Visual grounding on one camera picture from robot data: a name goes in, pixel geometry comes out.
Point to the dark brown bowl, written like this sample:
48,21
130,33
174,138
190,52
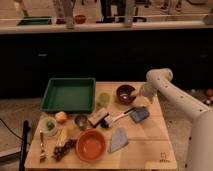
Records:
124,94

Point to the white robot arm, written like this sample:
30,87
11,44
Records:
200,147

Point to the green plastic tray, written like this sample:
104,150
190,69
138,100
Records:
71,95

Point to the distant green tray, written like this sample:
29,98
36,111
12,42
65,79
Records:
29,21

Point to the green cup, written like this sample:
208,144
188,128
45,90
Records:
104,99

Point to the wooden block brush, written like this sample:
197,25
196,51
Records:
96,117

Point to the black white dish brush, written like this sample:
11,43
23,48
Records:
108,121

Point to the blue grey sponge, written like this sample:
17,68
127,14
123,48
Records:
139,114

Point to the small metal cup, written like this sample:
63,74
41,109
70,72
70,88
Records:
81,122

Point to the orange fruit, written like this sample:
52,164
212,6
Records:
61,117

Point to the grey folded cloth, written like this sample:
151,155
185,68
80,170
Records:
119,140

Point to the yellow banana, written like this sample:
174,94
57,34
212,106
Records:
62,137

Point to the clear bowl with greens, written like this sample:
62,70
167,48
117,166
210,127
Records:
48,126

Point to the distant orange bowl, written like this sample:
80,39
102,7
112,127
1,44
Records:
80,19

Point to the bunch of dark grapes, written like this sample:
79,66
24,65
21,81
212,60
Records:
60,152

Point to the black stand pole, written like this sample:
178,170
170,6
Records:
24,143

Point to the silver fork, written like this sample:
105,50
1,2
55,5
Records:
42,153

